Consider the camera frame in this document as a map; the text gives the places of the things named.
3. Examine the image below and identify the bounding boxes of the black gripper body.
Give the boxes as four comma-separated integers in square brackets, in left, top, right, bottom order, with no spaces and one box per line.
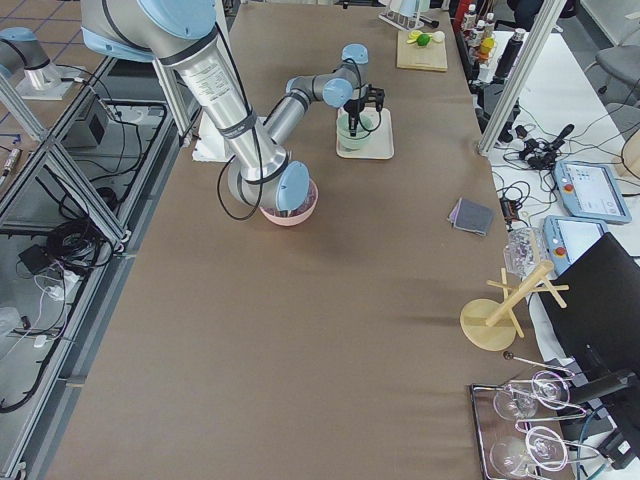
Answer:
[343,84,385,117]

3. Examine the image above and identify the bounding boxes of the teach pendant tablet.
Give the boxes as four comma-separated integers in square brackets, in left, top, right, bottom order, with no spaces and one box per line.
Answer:
[543,215,608,275]
[553,160,632,224]

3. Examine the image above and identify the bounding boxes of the black water bottle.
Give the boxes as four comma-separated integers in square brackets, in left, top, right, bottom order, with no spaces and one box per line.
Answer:
[494,28,526,83]

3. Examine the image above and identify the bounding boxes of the wine glass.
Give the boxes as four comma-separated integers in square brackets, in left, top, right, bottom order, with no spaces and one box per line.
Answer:
[493,370,569,420]
[489,426,568,479]

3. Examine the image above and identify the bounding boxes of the aluminium frame post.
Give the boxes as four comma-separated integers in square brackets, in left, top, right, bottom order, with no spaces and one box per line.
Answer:
[477,1,580,157]

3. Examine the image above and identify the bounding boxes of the pink bowl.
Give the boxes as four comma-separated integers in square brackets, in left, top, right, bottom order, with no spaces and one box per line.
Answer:
[260,180,318,227]

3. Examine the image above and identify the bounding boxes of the grey folded cloth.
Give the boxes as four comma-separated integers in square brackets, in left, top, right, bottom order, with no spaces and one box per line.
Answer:
[448,198,494,236]

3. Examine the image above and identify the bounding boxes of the wooden mug tree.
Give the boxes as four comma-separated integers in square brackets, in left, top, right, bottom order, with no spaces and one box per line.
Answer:
[460,260,570,352]

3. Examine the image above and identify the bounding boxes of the cream rabbit tray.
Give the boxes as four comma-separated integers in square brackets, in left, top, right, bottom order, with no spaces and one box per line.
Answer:
[336,107,394,160]

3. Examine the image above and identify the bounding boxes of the green lime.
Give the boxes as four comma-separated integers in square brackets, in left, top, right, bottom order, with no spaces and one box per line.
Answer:
[415,33,431,47]

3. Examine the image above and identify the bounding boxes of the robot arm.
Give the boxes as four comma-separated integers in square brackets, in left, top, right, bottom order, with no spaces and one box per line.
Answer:
[1,27,51,79]
[81,1,385,211]

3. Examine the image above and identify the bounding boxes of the wooden cutting board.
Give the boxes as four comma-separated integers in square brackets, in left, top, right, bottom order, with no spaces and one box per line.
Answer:
[396,31,448,72]

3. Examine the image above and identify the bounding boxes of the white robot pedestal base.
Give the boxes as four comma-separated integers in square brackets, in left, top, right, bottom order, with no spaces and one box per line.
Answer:
[192,112,233,163]

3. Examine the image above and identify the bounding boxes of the white garlic bulb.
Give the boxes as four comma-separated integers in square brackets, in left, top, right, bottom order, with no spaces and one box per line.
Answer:
[431,31,445,43]

